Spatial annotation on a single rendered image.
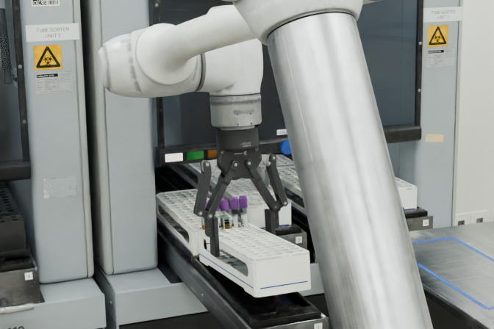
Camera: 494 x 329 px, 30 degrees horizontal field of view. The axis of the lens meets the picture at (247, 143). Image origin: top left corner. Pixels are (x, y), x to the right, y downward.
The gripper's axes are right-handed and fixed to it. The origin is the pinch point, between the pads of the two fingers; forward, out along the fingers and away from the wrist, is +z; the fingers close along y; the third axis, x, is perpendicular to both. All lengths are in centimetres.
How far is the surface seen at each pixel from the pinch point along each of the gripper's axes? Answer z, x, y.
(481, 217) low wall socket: 38, 144, 149
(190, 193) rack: -2.6, 39.7, 2.3
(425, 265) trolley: 7.2, -9.0, 31.8
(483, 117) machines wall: -1, 141, 149
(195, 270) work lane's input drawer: 6.7, 8.8, -6.5
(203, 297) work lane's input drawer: 10.5, 3.3, -6.9
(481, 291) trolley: 8.8, -23.8, 33.6
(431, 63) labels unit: -28, 27, 57
